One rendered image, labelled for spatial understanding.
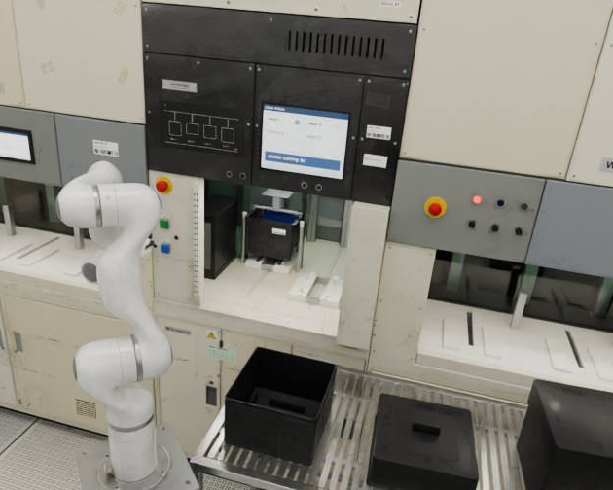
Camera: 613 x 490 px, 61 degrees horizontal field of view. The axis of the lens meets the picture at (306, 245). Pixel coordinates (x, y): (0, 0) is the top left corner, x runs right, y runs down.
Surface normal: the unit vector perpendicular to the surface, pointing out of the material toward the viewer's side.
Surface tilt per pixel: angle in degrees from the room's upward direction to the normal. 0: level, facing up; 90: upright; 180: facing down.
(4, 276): 90
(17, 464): 0
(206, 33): 90
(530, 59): 90
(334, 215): 90
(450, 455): 0
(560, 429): 0
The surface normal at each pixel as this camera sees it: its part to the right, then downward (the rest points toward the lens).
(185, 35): -0.25, 0.36
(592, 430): 0.07, -0.91
